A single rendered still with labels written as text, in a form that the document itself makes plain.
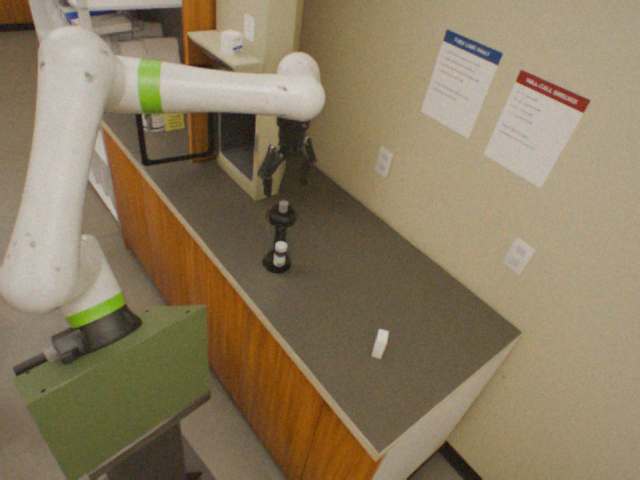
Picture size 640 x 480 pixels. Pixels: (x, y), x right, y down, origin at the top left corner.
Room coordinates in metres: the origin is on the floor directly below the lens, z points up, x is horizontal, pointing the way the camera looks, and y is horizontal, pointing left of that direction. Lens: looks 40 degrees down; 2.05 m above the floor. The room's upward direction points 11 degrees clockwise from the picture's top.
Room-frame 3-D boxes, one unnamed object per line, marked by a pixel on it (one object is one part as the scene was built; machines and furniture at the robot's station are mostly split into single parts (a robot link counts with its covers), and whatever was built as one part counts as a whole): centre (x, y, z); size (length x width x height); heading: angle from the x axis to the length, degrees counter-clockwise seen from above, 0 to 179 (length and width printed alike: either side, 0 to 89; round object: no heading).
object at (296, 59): (1.12, 0.13, 1.60); 0.13 x 0.11 x 0.14; 13
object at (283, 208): (1.13, 0.13, 1.18); 0.09 x 0.09 x 0.07
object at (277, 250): (1.13, 0.13, 1.06); 0.11 x 0.11 x 0.21
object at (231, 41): (1.50, 0.41, 1.54); 0.05 x 0.05 x 0.06; 65
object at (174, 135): (1.57, 0.65, 1.19); 0.30 x 0.01 x 0.40; 128
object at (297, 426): (1.50, 0.24, 0.45); 2.05 x 0.67 x 0.90; 46
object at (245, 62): (1.53, 0.45, 1.46); 0.32 x 0.11 x 0.10; 46
